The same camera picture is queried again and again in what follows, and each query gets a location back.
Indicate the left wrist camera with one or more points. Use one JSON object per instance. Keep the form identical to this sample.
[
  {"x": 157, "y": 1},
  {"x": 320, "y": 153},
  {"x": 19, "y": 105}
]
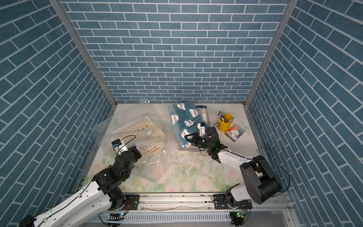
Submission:
[{"x": 119, "y": 146}]

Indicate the pens in bucket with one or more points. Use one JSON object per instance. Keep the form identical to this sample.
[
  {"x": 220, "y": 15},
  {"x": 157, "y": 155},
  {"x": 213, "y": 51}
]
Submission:
[{"x": 221, "y": 115}]

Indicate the cream bear print blanket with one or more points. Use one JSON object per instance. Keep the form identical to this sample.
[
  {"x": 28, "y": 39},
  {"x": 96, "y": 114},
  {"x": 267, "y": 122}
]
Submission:
[{"x": 192, "y": 148}]

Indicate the clear plastic vacuum bag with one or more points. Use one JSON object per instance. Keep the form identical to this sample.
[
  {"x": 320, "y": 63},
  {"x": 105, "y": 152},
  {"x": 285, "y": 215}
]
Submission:
[{"x": 151, "y": 168}]

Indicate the navy blue star blanket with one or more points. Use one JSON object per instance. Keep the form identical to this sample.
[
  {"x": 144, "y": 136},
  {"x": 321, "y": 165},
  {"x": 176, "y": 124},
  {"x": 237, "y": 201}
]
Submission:
[{"x": 204, "y": 114}]

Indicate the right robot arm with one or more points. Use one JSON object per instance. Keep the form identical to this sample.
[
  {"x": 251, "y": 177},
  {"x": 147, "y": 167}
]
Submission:
[{"x": 260, "y": 181}]

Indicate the dark teal bear blanket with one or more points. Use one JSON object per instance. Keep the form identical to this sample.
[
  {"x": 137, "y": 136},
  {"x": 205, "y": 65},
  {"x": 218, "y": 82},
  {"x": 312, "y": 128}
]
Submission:
[{"x": 184, "y": 118}]

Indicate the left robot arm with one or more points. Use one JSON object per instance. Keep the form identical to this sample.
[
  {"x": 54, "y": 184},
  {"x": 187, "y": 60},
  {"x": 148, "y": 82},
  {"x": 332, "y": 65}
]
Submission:
[{"x": 101, "y": 194}]

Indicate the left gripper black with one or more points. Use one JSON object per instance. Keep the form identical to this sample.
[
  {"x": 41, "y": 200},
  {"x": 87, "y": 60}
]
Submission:
[{"x": 134, "y": 151}]

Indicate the yellow metal pen bucket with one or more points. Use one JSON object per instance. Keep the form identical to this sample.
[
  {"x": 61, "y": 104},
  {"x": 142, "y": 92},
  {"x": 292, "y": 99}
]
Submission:
[{"x": 225, "y": 122}]

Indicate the clear box of stationery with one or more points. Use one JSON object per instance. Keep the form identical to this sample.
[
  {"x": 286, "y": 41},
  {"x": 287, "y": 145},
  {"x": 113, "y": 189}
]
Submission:
[{"x": 241, "y": 127}]

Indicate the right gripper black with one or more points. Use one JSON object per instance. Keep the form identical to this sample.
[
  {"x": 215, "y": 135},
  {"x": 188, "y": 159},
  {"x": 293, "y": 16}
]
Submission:
[{"x": 194, "y": 141}]

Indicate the orange checked flower blanket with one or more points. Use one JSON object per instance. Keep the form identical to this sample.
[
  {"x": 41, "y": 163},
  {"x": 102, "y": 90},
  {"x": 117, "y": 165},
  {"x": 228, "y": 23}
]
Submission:
[{"x": 149, "y": 136}]

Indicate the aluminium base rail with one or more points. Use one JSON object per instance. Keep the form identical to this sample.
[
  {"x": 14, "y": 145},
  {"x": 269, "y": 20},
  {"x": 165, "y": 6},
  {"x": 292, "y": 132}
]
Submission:
[{"x": 192, "y": 202}]

